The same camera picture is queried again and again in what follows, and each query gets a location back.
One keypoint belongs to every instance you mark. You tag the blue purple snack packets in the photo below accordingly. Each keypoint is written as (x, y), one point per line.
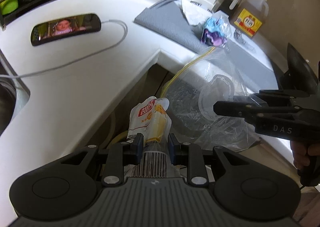
(216, 31)

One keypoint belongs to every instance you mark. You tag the dark soy sauce dispenser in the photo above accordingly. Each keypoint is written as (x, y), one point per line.
(229, 7)

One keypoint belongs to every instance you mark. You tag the person right hand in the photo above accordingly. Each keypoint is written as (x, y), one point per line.
(302, 154)

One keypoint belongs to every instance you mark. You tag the black smartphone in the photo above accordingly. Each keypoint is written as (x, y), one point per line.
(64, 27)

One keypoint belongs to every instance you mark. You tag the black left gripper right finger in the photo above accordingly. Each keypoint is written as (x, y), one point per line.
(188, 155)

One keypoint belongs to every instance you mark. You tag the clear plastic zip bag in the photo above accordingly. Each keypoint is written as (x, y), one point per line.
(192, 92)

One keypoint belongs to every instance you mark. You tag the white orange snack pouch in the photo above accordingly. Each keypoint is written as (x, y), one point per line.
(151, 120)

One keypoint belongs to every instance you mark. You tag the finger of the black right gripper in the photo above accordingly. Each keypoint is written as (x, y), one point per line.
(232, 109)
(283, 98)

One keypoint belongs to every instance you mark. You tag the grey drying mat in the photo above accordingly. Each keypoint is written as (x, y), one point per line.
(166, 18)

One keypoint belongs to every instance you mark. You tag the yellow label cooking wine jug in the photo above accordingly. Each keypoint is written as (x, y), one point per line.
(250, 16)

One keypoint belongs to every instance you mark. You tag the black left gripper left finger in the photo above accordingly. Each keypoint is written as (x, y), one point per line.
(121, 155)

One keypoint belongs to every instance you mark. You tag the black wok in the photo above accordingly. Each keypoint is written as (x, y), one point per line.
(299, 75)

